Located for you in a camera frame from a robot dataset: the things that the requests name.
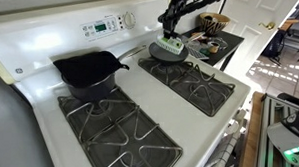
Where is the black side table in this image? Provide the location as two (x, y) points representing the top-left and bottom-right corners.
(181, 26), (245, 73)

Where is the dark grey frying pan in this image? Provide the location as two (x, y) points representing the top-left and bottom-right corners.
(147, 40), (191, 65)

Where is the brass door handle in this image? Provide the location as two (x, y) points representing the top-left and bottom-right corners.
(257, 20), (277, 31)

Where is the green digital stove display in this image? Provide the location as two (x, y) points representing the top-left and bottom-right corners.
(94, 23), (109, 33)

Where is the wooden table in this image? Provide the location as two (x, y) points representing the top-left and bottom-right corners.
(279, 17), (299, 33)

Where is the aluminium rail frame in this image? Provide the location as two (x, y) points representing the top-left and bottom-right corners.
(256, 92), (299, 167)

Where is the white gas stove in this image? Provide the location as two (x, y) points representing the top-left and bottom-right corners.
(0, 0), (255, 167)

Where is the striped white dish towel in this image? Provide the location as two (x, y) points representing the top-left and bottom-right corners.
(200, 131), (240, 167)

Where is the black white calibration board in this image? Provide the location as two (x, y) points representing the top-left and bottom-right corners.
(186, 46), (211, 62)

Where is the small brown white cup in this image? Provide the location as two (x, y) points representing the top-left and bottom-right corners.
(207, 40), (222, 54)

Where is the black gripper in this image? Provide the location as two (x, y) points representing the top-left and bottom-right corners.
(156, 0), (193, 40)

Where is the white stove burner knob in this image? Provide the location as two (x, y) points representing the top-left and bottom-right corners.
(234, 107), (249, 123)
(226, 120), (239, 137)

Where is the dark grey pot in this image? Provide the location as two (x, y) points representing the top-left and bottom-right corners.
(60, 41), (148, 104)

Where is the white stove dial knob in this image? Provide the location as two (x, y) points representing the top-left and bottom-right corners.
(121, 11), (137, 29)

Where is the wooden board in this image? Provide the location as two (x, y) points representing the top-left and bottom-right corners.
(238, 91), (267, 167)

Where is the black burner grate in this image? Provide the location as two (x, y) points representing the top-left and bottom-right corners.
(55, 83), (186, 167)
(135, 56), (237, 119)

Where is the white panel door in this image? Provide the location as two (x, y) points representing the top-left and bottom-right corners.
(219, 0), (299, 87)

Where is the small green object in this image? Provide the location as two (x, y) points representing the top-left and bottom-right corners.
(199, 48), (212, 58)

